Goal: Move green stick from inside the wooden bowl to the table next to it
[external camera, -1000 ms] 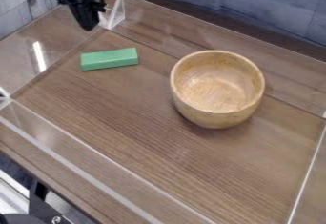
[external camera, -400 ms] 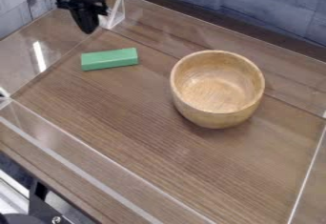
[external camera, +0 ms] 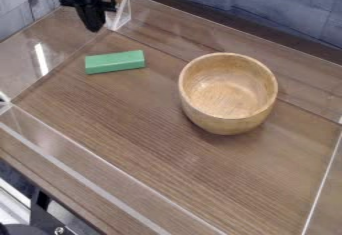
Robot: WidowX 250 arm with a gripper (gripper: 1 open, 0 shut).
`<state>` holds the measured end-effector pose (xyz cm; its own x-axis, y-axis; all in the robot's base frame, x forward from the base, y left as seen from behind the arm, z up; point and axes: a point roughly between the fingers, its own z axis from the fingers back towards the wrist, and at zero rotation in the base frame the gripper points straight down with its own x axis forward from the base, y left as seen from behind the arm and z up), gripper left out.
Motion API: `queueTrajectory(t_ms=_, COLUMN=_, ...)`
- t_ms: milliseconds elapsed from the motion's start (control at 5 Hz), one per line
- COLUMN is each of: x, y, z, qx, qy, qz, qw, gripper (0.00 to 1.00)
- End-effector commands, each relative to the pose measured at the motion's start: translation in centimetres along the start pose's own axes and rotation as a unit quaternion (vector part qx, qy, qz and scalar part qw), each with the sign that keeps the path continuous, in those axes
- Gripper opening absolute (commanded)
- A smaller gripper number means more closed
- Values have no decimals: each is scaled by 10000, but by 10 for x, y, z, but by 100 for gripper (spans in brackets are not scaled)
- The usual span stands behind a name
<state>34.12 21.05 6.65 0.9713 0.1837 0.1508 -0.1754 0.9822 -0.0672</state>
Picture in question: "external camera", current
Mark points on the black metal table leg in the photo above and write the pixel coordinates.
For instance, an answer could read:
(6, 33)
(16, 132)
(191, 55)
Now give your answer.
(42, 219)

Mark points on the clear acrylic enclosure walls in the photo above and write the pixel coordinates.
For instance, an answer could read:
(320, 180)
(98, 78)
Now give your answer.
(103, 141)

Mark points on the round wooden bowl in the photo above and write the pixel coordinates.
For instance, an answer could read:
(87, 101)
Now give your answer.
(227, 92)

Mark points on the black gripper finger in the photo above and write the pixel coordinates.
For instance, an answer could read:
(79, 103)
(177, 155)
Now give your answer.
(92, 18)

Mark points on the green rectangular block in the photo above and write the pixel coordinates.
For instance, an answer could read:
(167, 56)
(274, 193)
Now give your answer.
(115, 62)

